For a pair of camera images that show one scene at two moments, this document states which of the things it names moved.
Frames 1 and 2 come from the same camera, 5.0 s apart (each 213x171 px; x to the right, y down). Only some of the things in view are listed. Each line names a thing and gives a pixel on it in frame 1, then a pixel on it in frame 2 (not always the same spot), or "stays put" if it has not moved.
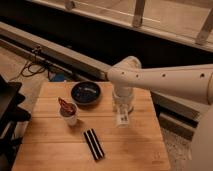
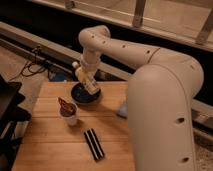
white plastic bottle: (123, 119) -> (85, 79)
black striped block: (94, 144) stays put
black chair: (10, 113) stays put
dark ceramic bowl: (86, 93) stays put
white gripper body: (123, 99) -> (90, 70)
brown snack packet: (66, 108) stays put
